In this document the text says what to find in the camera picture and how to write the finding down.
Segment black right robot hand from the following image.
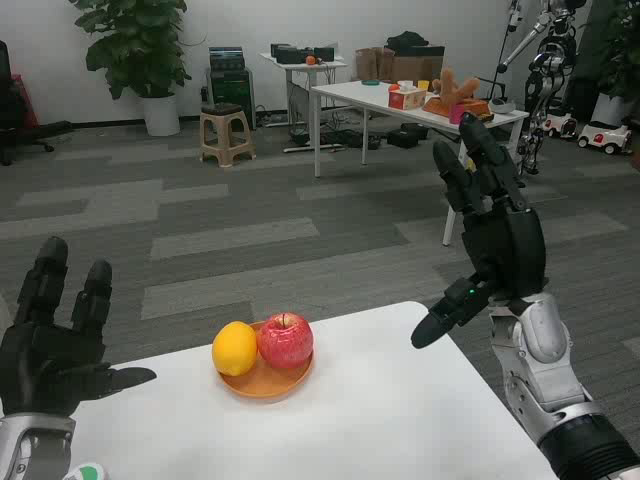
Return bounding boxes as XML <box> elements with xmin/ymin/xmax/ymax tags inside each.
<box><xmin>410</xmin><ymin>112</ymin><xmax>549</xmax><ymax>350</ymax></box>

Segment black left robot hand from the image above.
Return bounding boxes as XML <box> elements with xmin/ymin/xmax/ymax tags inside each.
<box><xmin>0</xmin><ymin>236</ymin><xmax>158</xmax><ymax>419</ymax></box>

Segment clear water bottle green label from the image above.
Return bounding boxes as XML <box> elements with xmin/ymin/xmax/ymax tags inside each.
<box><xmin>62</xmin><ymin>462</ymin><xmax>109</xmax><ymax>480</ymax></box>

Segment white toy car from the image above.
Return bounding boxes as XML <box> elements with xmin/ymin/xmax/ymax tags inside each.
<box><xmin>542</xmin><ymin>112</ymin><xmax>581</xmax><ymax>140</ymax></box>
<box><xmin>577</xmin><ymin>119</ymin><xmax>632</xmax><ymax>156</ymax></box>

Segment black case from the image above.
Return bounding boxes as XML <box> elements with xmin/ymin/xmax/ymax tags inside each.
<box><xmin>387</xmin><ymin>123</ymin><xmax>430</xmax><ymax>149</ymax></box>

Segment orange tray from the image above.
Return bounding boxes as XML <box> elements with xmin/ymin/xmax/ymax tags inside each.
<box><xmin>422</xmin><ymin>97</ymin><xmax>489</xmax><ymax>119</ymax></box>

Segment white plant pot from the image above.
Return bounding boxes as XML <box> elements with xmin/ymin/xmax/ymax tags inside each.
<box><xmin>138</xmin><ymin>93</ymin><xmax>181</xmax><ymax>137</ymax></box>
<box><xmin>589</xmin><ymin>92</ymin><xmax>629</xmax><ymax>126</ymax></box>

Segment brown plush toy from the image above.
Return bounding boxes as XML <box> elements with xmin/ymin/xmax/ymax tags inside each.
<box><xmin>432</xmin><ymin>67</ymin><xmax>481</xmax><ymax>104</ymax></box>

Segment red tissue box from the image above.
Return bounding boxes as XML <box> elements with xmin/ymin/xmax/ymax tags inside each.
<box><xmin>387</xmin><ymin>85</ymin><xmax>429</xmax><ymax>112</ymax></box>

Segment yellow lemon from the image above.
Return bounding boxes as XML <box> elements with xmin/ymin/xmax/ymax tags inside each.
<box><xmin>211</xmin><ymin>321</ymin><xmax>259</xmax><ymax>377</ymax></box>

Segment silver humanoid robot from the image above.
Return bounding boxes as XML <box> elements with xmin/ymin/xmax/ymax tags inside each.
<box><xmin>497</xmin><ymin>0</ymin><xmax>581</xmax><ymax>176</ymax></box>

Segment brown cardboard box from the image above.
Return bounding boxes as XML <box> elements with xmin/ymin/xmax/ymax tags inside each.
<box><xmin>389</xmin><ymin>45</ymin><xmax>446</xmax><ymax>84</ymax></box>

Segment white long table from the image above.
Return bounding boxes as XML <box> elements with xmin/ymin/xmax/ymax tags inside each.
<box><xmin>309</xmin><ymin>79</ymin><xmax>530</xmax><ymax>247</ymax></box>

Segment orange round plate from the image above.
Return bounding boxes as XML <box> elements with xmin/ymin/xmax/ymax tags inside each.
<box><xmin>215</xmin><ymin>321</ymin><xmax>315</xmax><ymax>401</ymax></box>

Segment brown paper bags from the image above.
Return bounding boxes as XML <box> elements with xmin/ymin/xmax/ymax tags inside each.
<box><xmin>354</xmin><ymin>47</ymin><xmax>396</xmax><ymax>83</ymax></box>

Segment dark green plant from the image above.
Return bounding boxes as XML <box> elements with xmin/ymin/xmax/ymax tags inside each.
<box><xmin>574</xmin><ymin>0</ymin><xmax>640</xmax><ymax>96</ymax></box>

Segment black bag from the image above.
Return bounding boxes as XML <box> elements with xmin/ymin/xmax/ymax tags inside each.
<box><xmin>385</xmin><ymin>30</ymin><xmax>430</xmax><ymax>50</ymax></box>

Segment red apple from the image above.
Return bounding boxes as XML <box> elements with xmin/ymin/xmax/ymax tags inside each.
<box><xmin>256</xmin><ymin>312</ymin><xmax>315</xmax><ymax>370</ymax></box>

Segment black office chair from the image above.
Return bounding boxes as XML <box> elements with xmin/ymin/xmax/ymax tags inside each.
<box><xmin>0</xmin><ymin>39</ymin><xmax>74</xmax><ymax>167</ymax></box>

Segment white standing desk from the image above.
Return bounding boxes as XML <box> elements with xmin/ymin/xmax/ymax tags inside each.
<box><xmin>258</xmin><ymin>49</ymin><xmax>349</xmax><ymax>154</ymax></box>

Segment black boxes on desk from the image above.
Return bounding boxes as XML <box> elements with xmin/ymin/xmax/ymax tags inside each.
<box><xmin>270</xmin><ymin>42</ymin><xmax>335</xmax><ymax>65</ymax></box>

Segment beige plastic stool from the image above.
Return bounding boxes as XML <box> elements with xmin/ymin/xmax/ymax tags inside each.
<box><xmin>199</xmin><ymin>103</ymin><xmax>257</xmax><ymax>168</ymax></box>

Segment large leafy green plant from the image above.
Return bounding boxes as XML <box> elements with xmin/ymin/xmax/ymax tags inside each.
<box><xmin>67</xmin><ymin>0</ymin><xmax>194</xmax><ymax>100</ymax></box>

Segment black equipment rack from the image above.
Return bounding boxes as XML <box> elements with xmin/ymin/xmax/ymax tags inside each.
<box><xmin>206</xmin><ymin>46</ymin><xmax>256</xmax><ymax>131</ymax></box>

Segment black floor cable bundle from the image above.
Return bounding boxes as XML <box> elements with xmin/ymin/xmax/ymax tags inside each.
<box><xmin>319</xmin><ymin>128</ymin><xmax>382</xmax><ymax>150</ymax></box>

